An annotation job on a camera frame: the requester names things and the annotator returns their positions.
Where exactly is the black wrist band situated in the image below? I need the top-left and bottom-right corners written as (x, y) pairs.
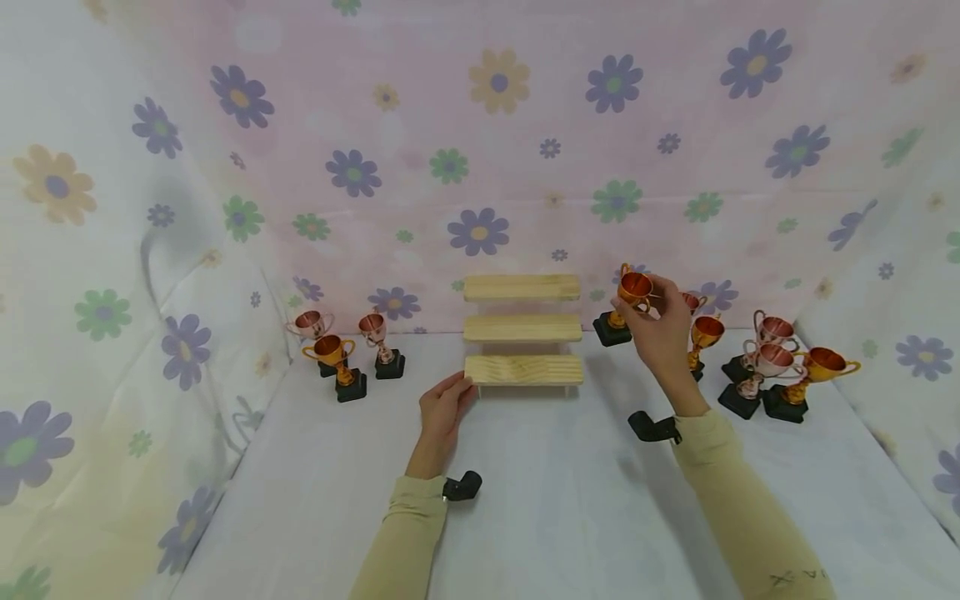
top-left (442, 470), bottom-right (484, 503)
top-left (627, 410), bottom-right (683, 445)

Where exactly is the person's right hand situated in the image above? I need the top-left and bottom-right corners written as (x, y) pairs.
top-left (610, 274), bottom-right (711, 418)

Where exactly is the wooden three-tier display shelf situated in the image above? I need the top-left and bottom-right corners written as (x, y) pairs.
top-left (462, 274), bottom-right (585, 399)

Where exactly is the person's left hand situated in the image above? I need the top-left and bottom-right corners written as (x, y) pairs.
top-left (405, 371), bottom-right (479, 481)

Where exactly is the gold trophy cup black base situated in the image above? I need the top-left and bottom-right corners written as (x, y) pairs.
top-left (301, 335), bottom-right (368, 404)
top-left (687, 315), bottom-right (727, 383)
top-left (762, 347), bottom-right (863, 424)
top-left (592, 263), bottom-right (662, 348)

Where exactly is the person's left forearm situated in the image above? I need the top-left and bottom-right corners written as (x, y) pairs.
top-left (347, 473), bottom-right (451, 600)

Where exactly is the person's right forearm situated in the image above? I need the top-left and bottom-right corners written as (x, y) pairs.
top-left (669, 407), bottom-right (838, 600)

